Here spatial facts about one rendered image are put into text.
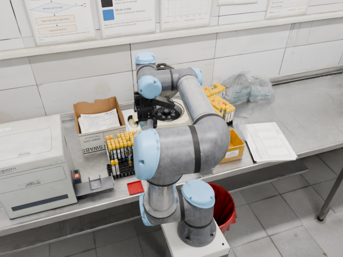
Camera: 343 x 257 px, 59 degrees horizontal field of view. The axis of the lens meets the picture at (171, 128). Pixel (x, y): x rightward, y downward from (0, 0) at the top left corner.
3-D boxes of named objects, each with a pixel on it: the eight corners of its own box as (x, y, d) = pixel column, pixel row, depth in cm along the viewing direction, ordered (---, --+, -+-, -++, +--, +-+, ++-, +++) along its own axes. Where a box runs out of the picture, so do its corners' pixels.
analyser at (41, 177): (8, 220, 126) (-20, 171, 107) (13, 174, 146) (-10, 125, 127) (84, 201, 133) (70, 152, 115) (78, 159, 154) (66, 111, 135)
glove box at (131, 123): (129, 146, 162) (127, 132, 156) (120, 120, 180) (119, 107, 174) (151, 141, 165) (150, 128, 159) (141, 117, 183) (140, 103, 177)
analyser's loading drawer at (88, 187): (68, 200, 132) (66, 192, 128) (67, 188, 136) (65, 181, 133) (115, 188, 137) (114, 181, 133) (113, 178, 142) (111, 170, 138)
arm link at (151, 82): (172, 78, 98) (167, 62, 106) (138, 81, 97) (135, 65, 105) (172, 98, 103) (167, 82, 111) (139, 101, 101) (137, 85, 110)
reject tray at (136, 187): (129, 195, 136) (129, 194, 136) (126, 184, 141) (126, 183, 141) (144, 191, 138) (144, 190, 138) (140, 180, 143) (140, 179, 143)
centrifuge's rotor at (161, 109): (154, 129, 165) (154, 119, 160) (151, 113, 177) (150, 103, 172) (182, 126, 167) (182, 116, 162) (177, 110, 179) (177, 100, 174)
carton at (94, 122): (81, 156, 155) (76, 134, 146) (77, 124, 177) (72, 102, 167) (129, 147, 162) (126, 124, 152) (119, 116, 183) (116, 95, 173)
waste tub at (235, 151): (218, 164, 152) (221, 150, 145) (208, 147, 162) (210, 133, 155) (242, 159, 155) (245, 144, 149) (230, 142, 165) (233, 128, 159)
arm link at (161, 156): (183, 225, 111) (203, 160, 64) (142, 231, 109) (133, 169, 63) (177, 194, 117) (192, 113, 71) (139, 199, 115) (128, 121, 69)
